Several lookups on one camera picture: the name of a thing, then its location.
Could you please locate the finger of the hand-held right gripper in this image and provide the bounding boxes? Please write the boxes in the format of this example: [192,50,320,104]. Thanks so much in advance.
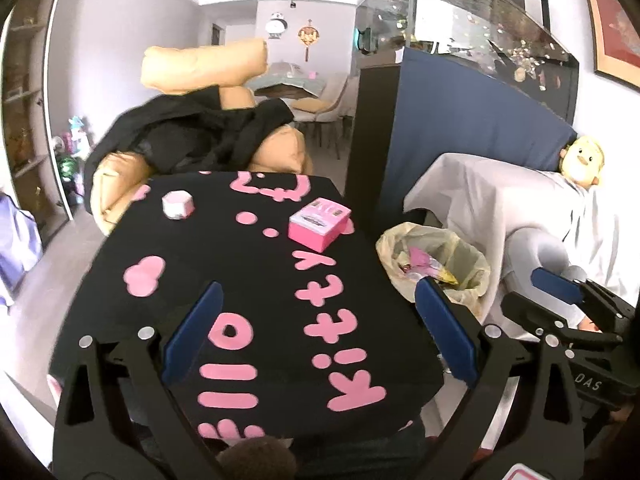
[500,291,621,346]
[531,266,631,311]

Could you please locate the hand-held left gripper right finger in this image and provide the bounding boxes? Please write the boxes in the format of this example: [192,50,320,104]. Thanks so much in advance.
[415,277,586,480]

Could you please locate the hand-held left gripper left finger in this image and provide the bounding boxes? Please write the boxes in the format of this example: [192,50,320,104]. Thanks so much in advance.
[52,281,224,480]

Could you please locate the purple colourful wrapper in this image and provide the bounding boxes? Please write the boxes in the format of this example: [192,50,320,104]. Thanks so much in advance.
[400,245,436,276]

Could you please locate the pale yellow plastic bag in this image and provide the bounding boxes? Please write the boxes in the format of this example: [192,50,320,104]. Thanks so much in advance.
[376,222,492,321]

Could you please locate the black pink printed tablecloth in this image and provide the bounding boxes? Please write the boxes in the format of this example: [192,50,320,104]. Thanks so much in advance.
[50,170,446,441]

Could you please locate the white sheet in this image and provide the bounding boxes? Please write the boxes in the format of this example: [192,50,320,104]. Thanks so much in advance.
[402,152,640,321]

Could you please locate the yellow duck plush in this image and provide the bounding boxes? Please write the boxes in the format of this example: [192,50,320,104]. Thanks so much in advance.
[559,135,606,192]

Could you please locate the small white pink box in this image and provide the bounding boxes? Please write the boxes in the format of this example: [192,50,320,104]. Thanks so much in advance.
[161,190,196,222]

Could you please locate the brown fuzzy object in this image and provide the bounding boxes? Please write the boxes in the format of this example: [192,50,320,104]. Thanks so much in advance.
[217,435,298,480]

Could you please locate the black jacket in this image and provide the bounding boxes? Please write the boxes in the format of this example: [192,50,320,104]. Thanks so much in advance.
[82,85,296,216]

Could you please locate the purple bag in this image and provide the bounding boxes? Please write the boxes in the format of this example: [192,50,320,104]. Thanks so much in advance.
[0,192,43,306]

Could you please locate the black tank stand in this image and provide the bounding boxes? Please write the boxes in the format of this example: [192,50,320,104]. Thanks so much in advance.
[345,62,403,226]

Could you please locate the tan leather sofa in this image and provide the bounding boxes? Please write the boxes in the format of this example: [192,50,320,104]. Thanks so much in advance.
[90,85,313,238]

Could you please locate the watermelon ball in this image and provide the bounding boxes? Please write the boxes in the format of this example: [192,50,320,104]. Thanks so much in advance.
[54,152,81,181]

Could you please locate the colourful toy figure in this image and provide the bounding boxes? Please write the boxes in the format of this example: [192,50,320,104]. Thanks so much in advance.
[62,116,93,156]

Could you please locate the beige dining chair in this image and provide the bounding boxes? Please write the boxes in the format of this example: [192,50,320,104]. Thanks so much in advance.
[320,72,358,161]

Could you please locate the dining table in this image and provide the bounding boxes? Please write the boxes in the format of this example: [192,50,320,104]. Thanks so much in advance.
[247,62,331,101]

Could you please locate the glass door shelf cabinet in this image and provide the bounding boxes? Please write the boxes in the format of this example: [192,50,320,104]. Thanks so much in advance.
[0,0,76,251]

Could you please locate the glass fish tank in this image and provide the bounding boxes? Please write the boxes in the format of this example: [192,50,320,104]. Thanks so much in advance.
[356,0,581,121]

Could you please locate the teal aquarium filter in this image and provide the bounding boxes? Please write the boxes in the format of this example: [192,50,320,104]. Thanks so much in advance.
[352,25,378,56]

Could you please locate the framed wall picture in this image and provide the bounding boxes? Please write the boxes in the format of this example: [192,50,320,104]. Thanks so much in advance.
[575,0,640,93]

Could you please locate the golden wall ornament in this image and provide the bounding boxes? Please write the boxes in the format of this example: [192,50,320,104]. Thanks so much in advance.
[297,17,321,63]

